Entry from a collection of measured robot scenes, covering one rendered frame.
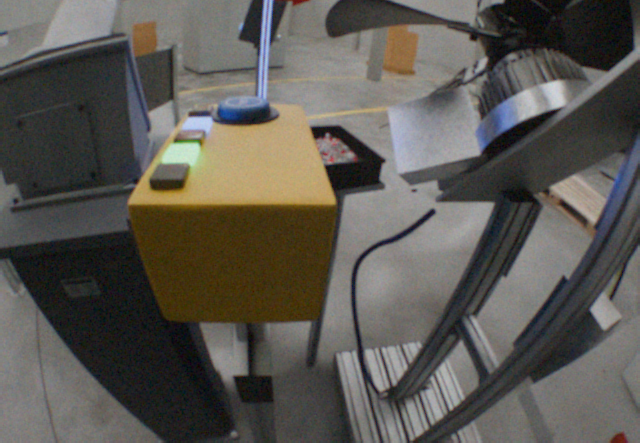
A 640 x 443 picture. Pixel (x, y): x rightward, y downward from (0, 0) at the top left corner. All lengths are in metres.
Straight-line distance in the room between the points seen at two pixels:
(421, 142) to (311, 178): 0.39
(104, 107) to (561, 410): 0.65
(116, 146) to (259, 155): 0.28
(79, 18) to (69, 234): 0.30
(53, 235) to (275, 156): 0.33
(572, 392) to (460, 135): 0.42
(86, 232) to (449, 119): 0.54
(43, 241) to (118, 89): 0.21
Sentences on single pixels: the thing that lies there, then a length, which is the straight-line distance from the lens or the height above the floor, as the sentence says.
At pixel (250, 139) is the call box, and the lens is 0.20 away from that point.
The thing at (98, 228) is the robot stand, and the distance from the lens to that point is 0.41.
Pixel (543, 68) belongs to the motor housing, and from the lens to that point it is 0.51.
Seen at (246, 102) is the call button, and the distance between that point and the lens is 0.25.
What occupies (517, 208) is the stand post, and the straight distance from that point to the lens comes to 0.64.
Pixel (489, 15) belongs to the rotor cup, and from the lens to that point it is 0.64.
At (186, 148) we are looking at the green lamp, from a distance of 0.18.
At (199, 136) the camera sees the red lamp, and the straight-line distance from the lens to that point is 0.19.
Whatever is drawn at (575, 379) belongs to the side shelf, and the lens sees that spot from 0.46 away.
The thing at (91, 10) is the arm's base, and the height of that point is 1.19.
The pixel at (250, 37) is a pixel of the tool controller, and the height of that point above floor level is 1.08.
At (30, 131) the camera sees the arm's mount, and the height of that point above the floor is 1.04.
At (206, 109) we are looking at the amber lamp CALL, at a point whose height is 1.08.
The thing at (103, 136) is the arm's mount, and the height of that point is 1.02.
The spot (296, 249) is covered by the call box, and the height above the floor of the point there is 1.05.
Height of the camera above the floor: 1.15
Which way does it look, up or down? 33 degrees down
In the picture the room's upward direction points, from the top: 7 degrees clockwise
